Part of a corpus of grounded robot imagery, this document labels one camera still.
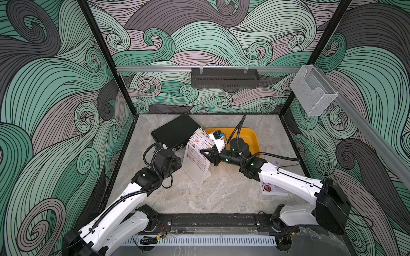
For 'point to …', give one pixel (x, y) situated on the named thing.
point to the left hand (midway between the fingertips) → (180, 157)
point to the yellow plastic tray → (250, 134)
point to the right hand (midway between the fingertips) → (201, 151)
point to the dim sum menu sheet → (198, 140)
